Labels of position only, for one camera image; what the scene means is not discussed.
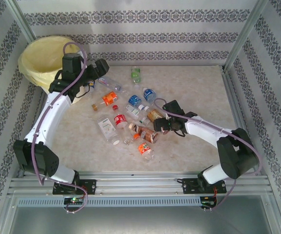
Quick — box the white green label small bottle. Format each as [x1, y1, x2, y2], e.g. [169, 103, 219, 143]
[125, 104, 141, 120]

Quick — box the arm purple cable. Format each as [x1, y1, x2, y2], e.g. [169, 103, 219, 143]
[153, 97, 264, 212]
[32, 41, 89, 215]

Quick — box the clear bottle green label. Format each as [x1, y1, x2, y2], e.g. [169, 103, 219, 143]
[130, 66, 143, 86]

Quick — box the aluminium side rail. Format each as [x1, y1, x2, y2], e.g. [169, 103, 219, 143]
[222, 67, 276, 176]

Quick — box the aluminium frame post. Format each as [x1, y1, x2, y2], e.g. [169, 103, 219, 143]
[224, 0, 271, 71]
[5, 0, 37, 43]

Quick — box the small controller circuit board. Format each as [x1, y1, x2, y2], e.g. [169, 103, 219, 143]
[200, 197, 218, 208]
[64, 197, 84, 205]

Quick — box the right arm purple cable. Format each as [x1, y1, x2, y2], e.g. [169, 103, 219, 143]
[153, 97, 264, 212]

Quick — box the clear bottle red blue label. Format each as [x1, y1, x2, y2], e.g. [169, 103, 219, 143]
[97, 76, 124, 93]

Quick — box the brown label clear bottle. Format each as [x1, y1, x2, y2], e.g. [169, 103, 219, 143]
[146, 108, 165, 123]

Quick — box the orange label bottle brown cap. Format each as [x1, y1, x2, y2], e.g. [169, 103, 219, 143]
[91, 91, 119, 112]

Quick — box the blue label water bottle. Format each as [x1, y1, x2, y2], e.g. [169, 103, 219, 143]
[142, 87, 158, 106]
[127, 94, 145, 110]

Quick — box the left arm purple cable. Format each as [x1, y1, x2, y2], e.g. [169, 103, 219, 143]
[32, 41, 89, 215]

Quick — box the brown coffee drink bottle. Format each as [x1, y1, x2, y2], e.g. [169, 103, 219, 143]
[128, 122, 160, 144]

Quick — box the grey slotted cable duct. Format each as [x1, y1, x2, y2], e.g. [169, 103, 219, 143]
[16, 196, 203, 208]

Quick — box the grey metal panel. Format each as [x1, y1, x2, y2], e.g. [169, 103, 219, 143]
[8, 207, 277, 234]

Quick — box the square bottle white green label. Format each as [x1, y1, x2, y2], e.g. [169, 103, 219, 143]
[96, 117, 121, 146]

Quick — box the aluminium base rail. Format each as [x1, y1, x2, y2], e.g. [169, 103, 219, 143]
[7, 170, 271, 197]

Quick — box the yellow trash bin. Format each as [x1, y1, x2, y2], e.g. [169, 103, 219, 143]
[18, 35, 89, 90]

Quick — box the red label red cap bottle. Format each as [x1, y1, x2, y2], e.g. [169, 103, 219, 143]
[112, 104, 135, 146]

